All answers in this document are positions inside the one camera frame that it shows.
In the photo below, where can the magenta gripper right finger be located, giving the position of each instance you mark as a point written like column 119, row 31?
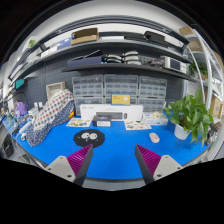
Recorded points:
column 153, row 166

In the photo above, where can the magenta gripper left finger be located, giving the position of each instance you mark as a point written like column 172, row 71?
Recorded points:
column 74, row 167

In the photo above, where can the black round mouse pad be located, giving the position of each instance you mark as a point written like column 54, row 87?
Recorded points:
column 89, row 137

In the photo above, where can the blue desk mat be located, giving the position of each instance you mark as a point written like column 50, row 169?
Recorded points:
column 115, row 159

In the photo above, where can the white plant pot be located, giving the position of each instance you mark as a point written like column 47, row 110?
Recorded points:
column 180, row 132

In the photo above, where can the left illustrated leaflet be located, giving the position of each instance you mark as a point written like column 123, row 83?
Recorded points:
column 78, row 122

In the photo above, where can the illustrated leaflet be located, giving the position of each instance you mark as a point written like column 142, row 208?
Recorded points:
column 78, row 122
column 136, row 125

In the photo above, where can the right illustrated leaflet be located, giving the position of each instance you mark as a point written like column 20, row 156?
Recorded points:
column 136, row 125

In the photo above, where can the white box on desk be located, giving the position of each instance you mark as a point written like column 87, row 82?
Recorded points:
column 155, row 119

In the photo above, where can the small black box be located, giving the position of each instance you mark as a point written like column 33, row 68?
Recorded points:
column 102, row 121

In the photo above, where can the white long keyboard box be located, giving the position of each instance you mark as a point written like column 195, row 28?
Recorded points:
column 117, row 113

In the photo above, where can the patterned fabric bundle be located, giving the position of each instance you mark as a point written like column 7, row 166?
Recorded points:
column 56, row 111

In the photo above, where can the green potted plant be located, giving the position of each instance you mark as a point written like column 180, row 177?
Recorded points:
column 192, row 115

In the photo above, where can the yellow label card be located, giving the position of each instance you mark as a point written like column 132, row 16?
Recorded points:
column 120, row 99

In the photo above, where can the right grey drawer organizer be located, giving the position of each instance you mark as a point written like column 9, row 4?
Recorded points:
column 152, row 87

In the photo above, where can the grey drawer organizer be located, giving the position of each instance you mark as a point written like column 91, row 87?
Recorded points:
column 152, row 87
column 120, row 84
column 88, row 85

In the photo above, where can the purple bag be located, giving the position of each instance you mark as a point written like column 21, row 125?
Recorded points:
column 21, row 109

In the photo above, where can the left grey drawer organizer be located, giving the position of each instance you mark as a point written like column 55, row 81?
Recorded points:
column 88, row 85

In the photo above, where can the white framed box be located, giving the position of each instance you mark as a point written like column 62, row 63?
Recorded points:
column 51, row 89

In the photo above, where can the middle grey drawer organizer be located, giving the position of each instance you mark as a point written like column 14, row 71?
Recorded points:
column 120, row 84

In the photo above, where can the white device on shelf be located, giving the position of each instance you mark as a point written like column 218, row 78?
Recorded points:
column 173, row 64

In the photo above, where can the dark blue flat box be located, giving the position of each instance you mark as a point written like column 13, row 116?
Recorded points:
column 84, row 61

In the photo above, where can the cardboard box on shelf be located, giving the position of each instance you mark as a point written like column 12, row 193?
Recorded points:
column 84, row 35

